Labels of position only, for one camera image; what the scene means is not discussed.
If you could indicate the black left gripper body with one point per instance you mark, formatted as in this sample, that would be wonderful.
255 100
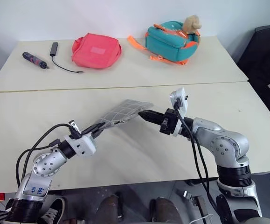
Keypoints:
89 132

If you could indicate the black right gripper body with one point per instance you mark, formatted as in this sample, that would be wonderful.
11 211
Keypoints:
169 121

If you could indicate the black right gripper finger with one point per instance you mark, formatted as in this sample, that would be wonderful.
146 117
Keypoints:
152 119
153 113

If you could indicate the grey plaid pouch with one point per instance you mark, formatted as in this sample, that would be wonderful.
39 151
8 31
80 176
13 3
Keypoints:
127 109

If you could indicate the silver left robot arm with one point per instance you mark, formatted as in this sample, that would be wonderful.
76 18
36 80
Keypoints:
43 163

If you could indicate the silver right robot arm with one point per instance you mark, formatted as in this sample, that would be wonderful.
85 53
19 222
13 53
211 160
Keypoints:
228 142

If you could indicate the pink fabric bag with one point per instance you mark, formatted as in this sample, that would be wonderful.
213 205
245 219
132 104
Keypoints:
95 51

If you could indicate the dark rounded shape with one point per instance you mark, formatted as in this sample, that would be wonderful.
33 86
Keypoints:
166 211
110 208

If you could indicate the black sneaker with white stripes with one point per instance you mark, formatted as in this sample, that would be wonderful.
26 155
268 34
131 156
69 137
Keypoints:
53 210

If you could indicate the dark metal bar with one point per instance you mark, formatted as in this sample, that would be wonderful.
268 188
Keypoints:
201 206

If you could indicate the black and red electric screwdriver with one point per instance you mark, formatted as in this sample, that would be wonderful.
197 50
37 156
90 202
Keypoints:
33 59

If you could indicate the beige plush toy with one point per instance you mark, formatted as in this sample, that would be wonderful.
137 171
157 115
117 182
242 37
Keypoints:
191 23

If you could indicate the black chair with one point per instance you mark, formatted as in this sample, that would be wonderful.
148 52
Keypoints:
263 65

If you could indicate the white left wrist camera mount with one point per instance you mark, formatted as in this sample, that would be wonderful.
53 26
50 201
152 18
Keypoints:
83 145

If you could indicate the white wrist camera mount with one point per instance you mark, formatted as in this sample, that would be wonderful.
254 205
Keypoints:
181 98
83 145

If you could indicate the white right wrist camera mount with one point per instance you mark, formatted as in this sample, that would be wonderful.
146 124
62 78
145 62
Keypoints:
181 98

